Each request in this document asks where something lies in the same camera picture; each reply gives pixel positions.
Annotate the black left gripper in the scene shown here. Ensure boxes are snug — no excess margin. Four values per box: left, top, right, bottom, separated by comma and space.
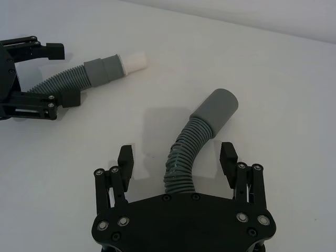
0, 35, 81, 122

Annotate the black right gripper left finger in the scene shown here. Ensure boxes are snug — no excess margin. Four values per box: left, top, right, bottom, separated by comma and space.
93, 144, 136, 214

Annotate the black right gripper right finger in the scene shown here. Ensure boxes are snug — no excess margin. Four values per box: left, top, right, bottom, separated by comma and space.
219, 141, 269, 208

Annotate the white plastic tube connector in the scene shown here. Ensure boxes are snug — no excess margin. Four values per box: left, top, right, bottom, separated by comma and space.
120, 50, 149, 77

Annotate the grey corrugated hose, stepped cuff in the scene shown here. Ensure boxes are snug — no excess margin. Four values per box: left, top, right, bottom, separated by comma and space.
25, 53, 127, 96

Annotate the grey corrugated hose, plain cuff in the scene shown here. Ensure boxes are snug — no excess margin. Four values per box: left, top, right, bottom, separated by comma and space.
163, 88, 239, 196

